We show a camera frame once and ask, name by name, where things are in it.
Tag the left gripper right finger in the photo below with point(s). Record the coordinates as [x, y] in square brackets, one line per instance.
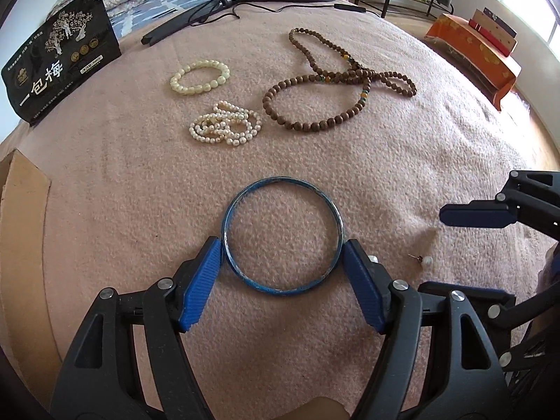
[367, 288]

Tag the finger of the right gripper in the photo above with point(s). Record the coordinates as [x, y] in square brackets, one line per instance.
[530, 198]
[525, 337]

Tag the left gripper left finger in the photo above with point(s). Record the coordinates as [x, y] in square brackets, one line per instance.
[100, 377]

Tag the white pearl earring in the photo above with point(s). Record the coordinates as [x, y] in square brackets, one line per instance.
[424, 261]

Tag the cardboard box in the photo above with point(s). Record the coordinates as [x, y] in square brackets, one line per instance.
[24, 197]

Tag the orange cloth covered box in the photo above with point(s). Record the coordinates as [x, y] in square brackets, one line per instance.
[498, 70]

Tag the stacked books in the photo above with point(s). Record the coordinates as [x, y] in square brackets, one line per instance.
[495, 30]

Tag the black snack bag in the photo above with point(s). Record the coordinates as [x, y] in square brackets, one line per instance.
[72, 45]

